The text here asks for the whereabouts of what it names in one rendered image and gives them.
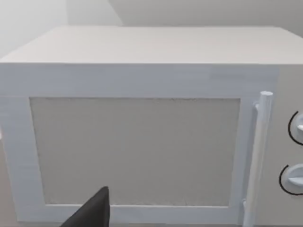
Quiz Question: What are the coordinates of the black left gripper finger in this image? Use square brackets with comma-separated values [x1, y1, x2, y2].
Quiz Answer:
[59, 186, 111, 227]

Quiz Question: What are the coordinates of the pale microwave door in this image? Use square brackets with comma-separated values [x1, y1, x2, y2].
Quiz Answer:
[0, 62, 280, 227]

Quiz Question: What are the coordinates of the pale microwave oven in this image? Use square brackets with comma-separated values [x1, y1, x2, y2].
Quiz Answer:
[0, 26, 303, 227]

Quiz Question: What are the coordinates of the pale microwave knob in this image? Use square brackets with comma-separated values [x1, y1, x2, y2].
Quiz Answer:
[278, 164, 303, 196]
[288, 111, 303, 145]

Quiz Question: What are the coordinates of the pale microwave door handle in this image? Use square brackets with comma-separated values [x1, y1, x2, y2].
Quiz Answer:
[241, 90, 274, 227]

